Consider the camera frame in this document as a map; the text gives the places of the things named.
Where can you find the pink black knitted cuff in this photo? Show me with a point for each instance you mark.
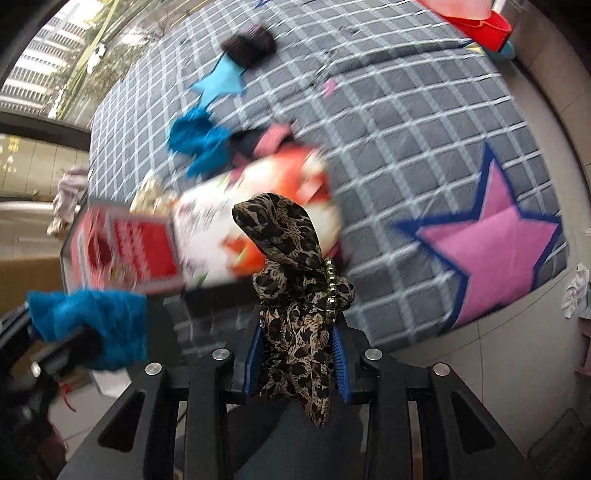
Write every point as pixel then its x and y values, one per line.
pixel 261 141

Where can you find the white polka dot scrunchie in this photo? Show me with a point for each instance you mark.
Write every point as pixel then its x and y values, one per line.
pixel 151 198

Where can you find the leopard print scarf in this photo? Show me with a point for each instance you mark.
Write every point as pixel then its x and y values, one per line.
pixel 301 296

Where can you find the white floral tissue pack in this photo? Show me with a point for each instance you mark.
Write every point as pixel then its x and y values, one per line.
pixel 213 250

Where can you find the red yellow cardboard box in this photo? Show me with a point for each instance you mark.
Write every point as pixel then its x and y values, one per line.
pixel 110 248

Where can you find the pink cloth on rack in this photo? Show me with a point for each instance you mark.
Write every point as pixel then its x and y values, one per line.
pixel 70 190

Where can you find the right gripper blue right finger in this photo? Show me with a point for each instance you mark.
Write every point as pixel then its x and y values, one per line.
pixel 341 365

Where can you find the purple brown knitted hat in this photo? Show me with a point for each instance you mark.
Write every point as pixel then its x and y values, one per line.
pixel 250 46

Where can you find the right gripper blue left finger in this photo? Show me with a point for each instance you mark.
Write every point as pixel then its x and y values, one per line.
pixel 254 363

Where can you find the grey checked mattress cover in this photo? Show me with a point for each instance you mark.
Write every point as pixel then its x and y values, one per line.
pixel 414 125

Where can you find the red plastic basin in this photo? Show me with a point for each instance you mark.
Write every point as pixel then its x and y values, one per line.
pixel 475 18

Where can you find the blue crinkled cloth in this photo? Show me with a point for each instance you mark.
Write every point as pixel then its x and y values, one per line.
pixel 195 135

